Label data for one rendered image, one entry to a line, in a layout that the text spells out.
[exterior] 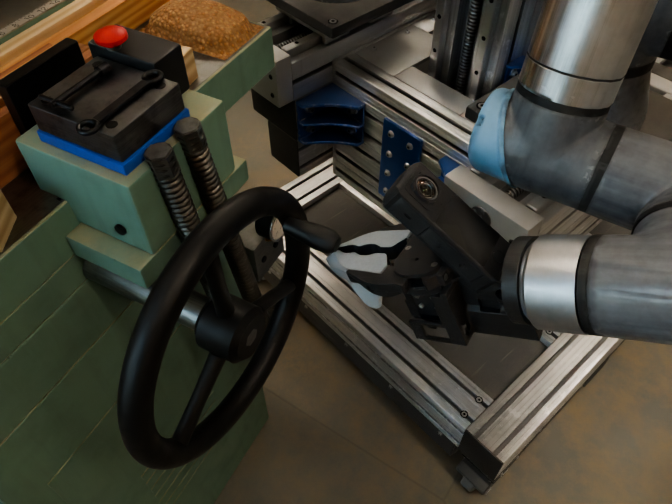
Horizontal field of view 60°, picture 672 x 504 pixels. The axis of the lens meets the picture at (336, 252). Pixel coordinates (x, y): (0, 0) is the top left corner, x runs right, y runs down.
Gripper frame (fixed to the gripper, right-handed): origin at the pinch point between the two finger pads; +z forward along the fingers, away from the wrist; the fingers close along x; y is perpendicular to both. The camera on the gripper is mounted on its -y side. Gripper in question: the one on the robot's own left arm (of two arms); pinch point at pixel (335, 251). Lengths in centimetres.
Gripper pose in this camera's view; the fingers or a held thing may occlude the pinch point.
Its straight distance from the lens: 58.7
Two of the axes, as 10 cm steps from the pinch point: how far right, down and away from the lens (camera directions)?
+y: 4.0, 7.7, 5.0
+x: 5.2, -6.4, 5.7
